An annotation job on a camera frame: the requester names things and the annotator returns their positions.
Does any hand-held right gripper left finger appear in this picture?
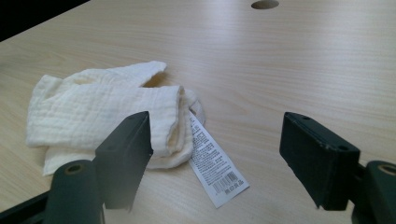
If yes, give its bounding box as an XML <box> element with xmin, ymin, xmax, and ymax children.
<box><xmin>93</xmin><ymin>110</ymin><xmax>154</xmax><ymax>212</ymax></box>

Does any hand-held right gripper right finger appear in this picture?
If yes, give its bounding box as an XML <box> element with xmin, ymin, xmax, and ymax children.
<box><xmin>278</xmin><ymin>111</ymin><xmax>361</xmax><ymax>212</ymax></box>

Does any white muslin cloth with label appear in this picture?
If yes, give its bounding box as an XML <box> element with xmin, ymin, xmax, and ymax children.
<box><xmin>25</xmin><ymin>60</ymin><xmax>250</xmax><ymax>209</ymax></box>

